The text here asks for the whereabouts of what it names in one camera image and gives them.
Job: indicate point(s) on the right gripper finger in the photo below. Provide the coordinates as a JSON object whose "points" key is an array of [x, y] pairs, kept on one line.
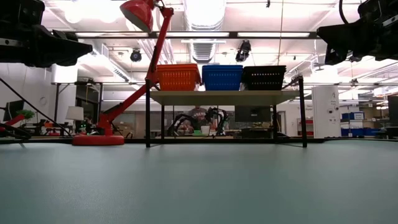
{"points": [[332, 57], [345, 37]]}

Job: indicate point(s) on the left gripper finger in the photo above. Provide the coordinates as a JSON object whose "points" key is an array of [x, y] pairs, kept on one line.
{"points": [[65, 51], [66, 34]]}

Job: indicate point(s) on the black plastic basket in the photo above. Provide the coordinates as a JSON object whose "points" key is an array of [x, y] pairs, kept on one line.
{"points": [[264, 84], [264, 67], [264, 70]]}

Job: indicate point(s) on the blue plastic basket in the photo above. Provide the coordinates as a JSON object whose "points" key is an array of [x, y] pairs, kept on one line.
{"points": [[222, 70], [222, 84], [222, 66]]}

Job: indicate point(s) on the orange plastic basket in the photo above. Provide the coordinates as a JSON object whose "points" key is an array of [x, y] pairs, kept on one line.
{"points": [[178, 65], [178, 82], [178, 68]]}

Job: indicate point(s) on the black background robot arm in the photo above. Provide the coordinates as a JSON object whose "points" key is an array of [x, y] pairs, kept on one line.
{"points": [[180, 119], [219, 115]]}

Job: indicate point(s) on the black metal rack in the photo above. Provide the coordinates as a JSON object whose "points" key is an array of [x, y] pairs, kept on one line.
{"points": [[56, 102]]}

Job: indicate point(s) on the blue storage bin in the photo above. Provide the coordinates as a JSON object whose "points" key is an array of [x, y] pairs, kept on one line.
{"points": [[374, 132], [353, 115], [352, 132]]}

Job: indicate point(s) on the white lampshade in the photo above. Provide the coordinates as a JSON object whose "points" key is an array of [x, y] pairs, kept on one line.
{"points": [[74, 113]]}

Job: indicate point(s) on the white pillar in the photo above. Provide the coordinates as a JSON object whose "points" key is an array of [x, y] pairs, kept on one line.
{"points": [[326, 124]]}

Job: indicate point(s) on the black desk monitor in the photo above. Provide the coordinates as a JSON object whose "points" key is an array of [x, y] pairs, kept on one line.
{"points": [[14, 110]]}

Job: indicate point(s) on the black ceiling spotlight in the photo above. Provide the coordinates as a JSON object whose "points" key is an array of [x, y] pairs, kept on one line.
{"points": [[243, 51], [136, 56]]}

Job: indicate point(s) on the green potted plant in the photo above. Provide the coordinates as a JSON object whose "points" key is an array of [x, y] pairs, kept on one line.
{"points": [[26, 113]]}

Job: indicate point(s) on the black cabinet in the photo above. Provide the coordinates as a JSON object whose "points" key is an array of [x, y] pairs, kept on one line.
{"points": [[393, 115]]}

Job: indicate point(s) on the red desk lamp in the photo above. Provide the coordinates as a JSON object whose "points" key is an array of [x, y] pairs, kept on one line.
{"points": [[98, 140]]}

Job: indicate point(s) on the black background monitor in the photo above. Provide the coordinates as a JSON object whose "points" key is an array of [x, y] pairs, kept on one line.
{"points": [[252, 113]]}

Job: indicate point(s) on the person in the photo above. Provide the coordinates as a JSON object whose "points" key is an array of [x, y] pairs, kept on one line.
{"points": [[197, 113]]}

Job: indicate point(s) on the green table mat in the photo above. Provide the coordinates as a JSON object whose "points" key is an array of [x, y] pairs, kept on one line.
{"points": [[199, 186]]}

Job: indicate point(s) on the white wall clock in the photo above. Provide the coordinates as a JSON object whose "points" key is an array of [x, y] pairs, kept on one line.
{"points": [[43, 100]]}

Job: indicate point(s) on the wooden shelf black frame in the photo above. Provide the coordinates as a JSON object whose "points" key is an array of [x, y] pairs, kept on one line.
{"points": [[224, 97]]}

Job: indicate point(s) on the silver ribbed air duct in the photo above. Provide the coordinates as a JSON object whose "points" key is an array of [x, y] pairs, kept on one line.
{"points": [[203, 53]]}

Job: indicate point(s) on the black aluminium table frame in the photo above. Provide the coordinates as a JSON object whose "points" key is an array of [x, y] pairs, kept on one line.
{"points": [[217, 140]]}

